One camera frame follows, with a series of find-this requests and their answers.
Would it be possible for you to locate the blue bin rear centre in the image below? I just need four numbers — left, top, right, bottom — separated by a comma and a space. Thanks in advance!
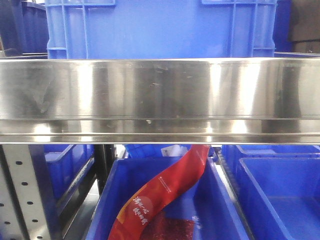
124, 144, 192, 158

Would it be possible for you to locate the blue bin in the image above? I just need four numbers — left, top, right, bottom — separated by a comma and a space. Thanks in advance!
221, 144, 320, 240
43, 144, 94, 200
124, 144, 192, 158
86, 157, 249, 240

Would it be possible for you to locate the blue bin left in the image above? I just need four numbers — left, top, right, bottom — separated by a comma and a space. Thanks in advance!
43, 144, 94, 200

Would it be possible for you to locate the blue bin right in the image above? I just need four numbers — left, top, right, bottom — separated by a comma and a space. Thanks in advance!
221, 144, 320, 240

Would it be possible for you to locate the red snack package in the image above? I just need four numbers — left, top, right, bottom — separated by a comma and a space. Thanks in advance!
108, 144, 210, 240

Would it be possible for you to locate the large blue crate upper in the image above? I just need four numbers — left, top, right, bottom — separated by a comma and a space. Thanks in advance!
45, 0, 277, 59

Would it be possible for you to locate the perforated steel upright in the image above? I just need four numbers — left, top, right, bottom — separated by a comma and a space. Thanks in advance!
0, 144, 62, 240

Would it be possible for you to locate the dark blue crate upper left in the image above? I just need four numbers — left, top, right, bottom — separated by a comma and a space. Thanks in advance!
0, 0, 49, 57

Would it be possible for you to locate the stainless steel shelf rail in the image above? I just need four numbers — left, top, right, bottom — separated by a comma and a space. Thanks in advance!
0, 57, 320, 145

